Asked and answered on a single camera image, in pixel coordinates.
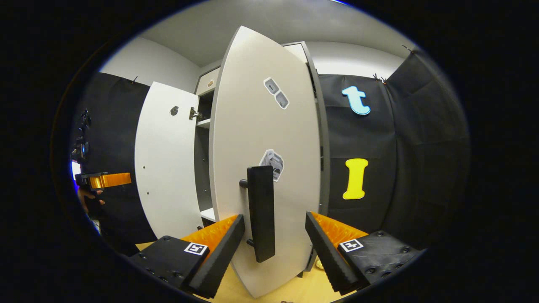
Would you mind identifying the black backdrop cloth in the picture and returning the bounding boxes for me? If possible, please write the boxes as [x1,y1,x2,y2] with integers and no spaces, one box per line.
[80,72,158,255]
[318,48,470,253]

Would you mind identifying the white shoe cabinet door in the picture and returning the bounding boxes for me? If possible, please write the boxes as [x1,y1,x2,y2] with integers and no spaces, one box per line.
[135,81,204,239]
[209,26,323,298]

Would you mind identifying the beige cabinet drawer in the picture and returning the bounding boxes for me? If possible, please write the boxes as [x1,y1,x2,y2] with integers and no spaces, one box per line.
[196,66,220,96]

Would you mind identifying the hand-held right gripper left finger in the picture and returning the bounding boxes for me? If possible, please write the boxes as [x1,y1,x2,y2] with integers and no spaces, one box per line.
[128,214,245,299]

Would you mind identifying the white shoe cabinet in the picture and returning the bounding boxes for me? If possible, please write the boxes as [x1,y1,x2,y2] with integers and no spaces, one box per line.
[194,41,331,278]

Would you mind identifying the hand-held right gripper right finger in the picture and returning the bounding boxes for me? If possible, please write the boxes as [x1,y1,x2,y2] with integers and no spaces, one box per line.
[305,211,422,295]

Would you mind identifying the black door handle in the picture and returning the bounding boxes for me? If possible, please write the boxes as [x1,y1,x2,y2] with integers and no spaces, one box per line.
[239,165,276,263]

